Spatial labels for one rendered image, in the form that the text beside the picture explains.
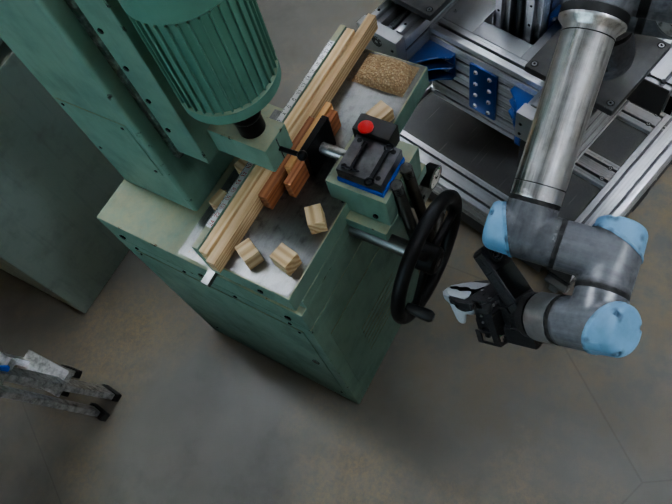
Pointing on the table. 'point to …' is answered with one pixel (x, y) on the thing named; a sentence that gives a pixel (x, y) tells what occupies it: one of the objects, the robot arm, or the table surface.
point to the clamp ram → (321, 146)
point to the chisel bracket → (268, 149)
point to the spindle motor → (210, 54)
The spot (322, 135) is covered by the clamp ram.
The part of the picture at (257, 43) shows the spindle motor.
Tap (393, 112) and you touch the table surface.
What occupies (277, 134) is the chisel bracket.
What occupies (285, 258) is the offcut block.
